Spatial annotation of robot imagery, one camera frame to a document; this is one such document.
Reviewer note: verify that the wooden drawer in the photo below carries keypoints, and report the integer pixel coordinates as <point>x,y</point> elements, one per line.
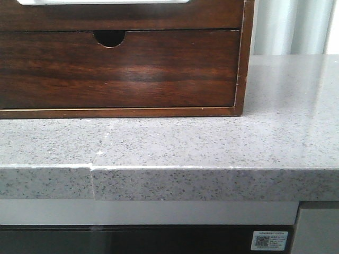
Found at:
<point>191,15</point>
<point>110,69</point>

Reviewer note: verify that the white drawer handle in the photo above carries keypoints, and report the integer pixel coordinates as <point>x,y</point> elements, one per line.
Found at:
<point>93,2</point>

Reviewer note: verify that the dark wooden drawer cabinet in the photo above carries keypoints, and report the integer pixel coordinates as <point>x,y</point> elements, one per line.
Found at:
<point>245,32</point>

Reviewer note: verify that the white curtain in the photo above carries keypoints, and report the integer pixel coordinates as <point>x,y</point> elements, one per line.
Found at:
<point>295,28</point>

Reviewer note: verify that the white QR code sticker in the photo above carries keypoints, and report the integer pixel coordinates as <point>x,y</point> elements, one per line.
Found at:
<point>269,240</point>

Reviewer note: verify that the grey cabinet panel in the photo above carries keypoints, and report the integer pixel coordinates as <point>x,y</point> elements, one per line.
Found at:
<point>316,228</point>

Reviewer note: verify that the black oven front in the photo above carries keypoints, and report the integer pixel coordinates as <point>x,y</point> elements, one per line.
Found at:
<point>135,238</point>

